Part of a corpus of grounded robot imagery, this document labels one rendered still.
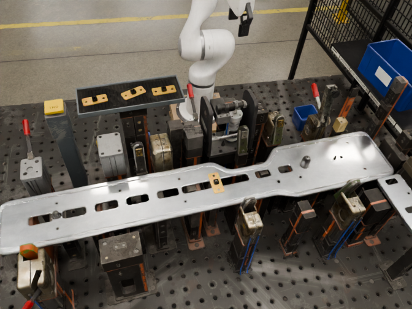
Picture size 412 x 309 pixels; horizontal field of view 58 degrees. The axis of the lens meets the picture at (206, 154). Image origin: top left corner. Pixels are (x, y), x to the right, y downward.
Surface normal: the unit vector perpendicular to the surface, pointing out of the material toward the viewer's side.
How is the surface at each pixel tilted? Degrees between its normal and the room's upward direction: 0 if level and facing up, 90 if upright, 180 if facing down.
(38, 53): 0
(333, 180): 0
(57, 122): 90
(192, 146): 90
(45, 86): 0
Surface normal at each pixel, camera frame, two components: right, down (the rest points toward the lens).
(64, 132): 0.28, 0.75
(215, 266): 0.06, -0.63
